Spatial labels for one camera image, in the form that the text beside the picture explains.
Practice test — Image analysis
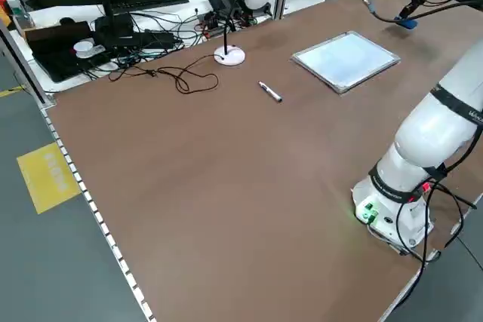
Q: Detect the blue whiteboard eraser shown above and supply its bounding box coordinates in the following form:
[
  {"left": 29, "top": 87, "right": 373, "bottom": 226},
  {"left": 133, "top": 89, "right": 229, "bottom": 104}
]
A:
[{"left": 393, "top": 16, "right": 419, "bottom": 30}]

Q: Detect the white marker with blue label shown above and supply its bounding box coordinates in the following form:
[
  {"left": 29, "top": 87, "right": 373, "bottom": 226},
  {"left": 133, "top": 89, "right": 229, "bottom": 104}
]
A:
[{"left": 257, "top": 80, "right": 284, "bottom": 104}]

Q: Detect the silver framed whiteboard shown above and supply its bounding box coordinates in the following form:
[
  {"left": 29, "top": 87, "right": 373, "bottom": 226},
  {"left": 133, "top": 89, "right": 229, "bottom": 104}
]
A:
[{"left": 290, "top": 30, "right": 401, "bottom": 95}]

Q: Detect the black finned power supply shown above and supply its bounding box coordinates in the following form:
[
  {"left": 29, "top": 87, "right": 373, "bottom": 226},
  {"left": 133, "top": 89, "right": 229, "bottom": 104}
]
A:
[{"left": 208, "top": 0, "right": 245, "bottom": 20}]

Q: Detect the white desk lamp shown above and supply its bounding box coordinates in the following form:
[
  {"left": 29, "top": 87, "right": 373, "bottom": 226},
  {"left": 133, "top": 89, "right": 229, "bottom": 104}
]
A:
[{"left": 213, "top": 0, "right": 272, "bottom": 67}]

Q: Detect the circuit board with red light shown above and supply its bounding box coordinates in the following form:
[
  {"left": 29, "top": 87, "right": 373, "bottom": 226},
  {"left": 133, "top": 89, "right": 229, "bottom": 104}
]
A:
[{"left": 202, "top": 12, "right": 223, "bottom": 35}]

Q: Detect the black keyboard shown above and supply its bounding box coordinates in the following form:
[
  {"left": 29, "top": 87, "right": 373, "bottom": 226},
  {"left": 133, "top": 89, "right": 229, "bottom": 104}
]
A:
[{"left": 107, "top": 0, "right": 189, "bottom": 12}]

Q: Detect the black monitor stand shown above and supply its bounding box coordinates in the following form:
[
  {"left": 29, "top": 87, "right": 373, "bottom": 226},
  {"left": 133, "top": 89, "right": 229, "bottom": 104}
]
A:
[{"left": 94, "top": 0, "right": 137, "bottom": 46}]

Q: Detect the black flat case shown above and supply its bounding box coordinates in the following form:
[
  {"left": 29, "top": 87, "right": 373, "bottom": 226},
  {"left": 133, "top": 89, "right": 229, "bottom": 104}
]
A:
[{"left": 28, "top": 20, "right": 112, "bottom": 84}]

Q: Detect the clear plastic bottle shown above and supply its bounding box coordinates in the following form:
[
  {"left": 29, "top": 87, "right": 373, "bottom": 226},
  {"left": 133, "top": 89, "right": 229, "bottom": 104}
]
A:
[{"left": 5, "top": 0, "right": 34, "bottom": 32}]

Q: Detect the yellow floor sticker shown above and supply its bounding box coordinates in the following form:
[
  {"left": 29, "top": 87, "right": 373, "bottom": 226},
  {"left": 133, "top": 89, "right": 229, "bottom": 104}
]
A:
[{"left": 16, "top": 142, "right": 82, "bottom": 215}]

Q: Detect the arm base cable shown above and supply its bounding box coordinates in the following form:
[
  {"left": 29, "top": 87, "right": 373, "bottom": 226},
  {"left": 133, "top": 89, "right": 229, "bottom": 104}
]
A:
[{"left": 394, "top": 180, "right": 477, "bottom": 266}]

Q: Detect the black lamp cable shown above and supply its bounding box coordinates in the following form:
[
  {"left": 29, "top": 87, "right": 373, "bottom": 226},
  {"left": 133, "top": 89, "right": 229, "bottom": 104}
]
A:
[{"left": 108, "top": 54, "right": 220, "bottom": 94}]

